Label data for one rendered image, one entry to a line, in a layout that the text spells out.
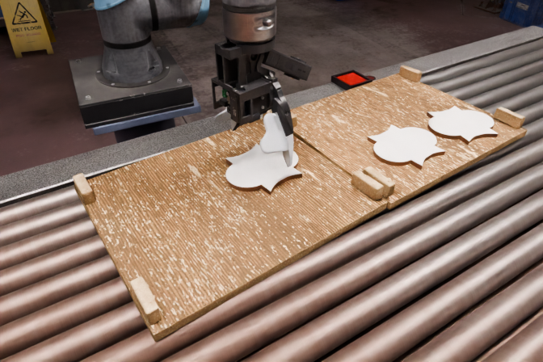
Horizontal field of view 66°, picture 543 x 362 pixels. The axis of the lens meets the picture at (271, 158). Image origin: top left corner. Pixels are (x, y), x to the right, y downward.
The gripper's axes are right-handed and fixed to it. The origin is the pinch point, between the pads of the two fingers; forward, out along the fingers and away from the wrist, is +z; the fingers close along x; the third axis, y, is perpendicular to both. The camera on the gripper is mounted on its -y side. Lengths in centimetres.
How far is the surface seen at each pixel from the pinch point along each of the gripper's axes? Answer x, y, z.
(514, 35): -4, -113, 7
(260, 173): 1.3, 1.8, 4.2
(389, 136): 8.8, -25.3, 4.2
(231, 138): -12.4, -2.1, 5.2
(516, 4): -120, -437, 80
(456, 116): 13.6, -42.5, 4.2
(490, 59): 1, -87, 7
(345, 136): 2.1, -20.1, 5.2
